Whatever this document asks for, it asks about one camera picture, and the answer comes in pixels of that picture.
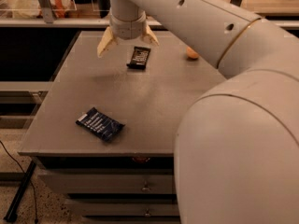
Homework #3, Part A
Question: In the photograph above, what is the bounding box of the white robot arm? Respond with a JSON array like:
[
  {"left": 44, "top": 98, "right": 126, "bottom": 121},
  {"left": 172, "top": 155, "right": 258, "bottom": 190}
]
[{"left": 110, "top": 0, "right": 299, "bottom": 224}]

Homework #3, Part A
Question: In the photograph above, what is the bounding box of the left metal shelf bracket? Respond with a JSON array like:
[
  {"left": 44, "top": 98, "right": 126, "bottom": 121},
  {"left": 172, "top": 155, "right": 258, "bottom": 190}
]
[{"left": 38, "top": 0, "right": 55, "bottom": 23}]

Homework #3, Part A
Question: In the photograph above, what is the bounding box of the grey drawer cabinet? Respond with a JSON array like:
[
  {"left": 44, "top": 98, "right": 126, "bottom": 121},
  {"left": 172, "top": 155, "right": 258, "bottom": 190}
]
[{"left": 21, "top": 31, "right": 224, "bottom": 224}]

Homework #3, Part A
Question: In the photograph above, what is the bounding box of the black floor cable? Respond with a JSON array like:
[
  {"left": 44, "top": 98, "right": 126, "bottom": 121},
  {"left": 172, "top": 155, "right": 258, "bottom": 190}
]
[{"left": 0, "top": 139, "right": 40, "bottom": 224}]

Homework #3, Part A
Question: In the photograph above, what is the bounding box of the orange fruit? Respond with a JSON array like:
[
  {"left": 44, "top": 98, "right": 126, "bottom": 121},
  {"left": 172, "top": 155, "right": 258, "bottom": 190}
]
[{"left": 186, "top": 47, "right": 199, "bottom": 60}]

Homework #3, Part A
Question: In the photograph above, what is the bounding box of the black left floor rail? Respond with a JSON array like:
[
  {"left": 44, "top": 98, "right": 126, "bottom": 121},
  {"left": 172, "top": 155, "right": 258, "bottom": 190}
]
[{"left": 1, "top": 161, "right": 36, "bottom": 223}]

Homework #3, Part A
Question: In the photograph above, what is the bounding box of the red item inside cabinet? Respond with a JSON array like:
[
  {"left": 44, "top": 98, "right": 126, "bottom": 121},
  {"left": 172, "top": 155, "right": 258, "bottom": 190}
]
[{"left": 132, "top": 157, "right": 150, "bottom": 163}]

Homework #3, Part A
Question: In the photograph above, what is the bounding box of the upper drawer with knob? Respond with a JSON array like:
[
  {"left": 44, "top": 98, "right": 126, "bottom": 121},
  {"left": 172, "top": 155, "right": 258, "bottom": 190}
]
[{"left": 38, "top": 170, "right": 176, "bottom": 194}]

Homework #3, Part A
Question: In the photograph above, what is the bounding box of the black chocolate rxbar wrapper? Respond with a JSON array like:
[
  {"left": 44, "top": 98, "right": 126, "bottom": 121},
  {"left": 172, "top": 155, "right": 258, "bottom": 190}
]
[{"left": 127, "top": 47, "right": 150, "bottom": 70}]

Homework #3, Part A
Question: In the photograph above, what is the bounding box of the blue blueberry rxbar wrapper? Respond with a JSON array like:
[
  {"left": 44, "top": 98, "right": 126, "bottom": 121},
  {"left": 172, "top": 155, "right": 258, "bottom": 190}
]
[{"left": 76, "top": 107, "right": 124, "bottom": 142}]

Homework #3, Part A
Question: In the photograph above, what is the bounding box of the lower drawer with knob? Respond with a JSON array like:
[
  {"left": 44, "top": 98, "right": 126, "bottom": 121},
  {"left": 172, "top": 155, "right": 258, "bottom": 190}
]
[{"left": 65, "top": 199, "right": 179, "bottom": 217}]

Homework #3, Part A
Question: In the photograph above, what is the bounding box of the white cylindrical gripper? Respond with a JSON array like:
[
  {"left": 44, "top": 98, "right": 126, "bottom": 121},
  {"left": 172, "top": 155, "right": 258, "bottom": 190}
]
[{"left": 97, "top": 0, "right": 159, "bottom": 57}]

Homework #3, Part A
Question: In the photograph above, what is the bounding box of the drawer with knob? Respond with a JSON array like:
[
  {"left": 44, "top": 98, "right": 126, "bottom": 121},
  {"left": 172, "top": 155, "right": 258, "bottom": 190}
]
[
  {"left": 38, "top": 170, "right": 176, "bottom": 194},
  {"left": 65, "top": 199, "right": 179, "bottom": 217}
]

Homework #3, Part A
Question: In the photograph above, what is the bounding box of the white orange plastic bag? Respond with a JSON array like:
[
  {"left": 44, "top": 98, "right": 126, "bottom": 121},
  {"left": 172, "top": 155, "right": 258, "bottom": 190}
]
[{"left": 9, "top": 0, "right": 73, "bottom": 19}]

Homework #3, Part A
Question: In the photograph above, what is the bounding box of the clear acrylic box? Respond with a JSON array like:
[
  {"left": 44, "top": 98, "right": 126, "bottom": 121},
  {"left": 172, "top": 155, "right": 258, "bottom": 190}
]
[{"left": 0, "top": 0, "right": 110, "bottom": 19}]

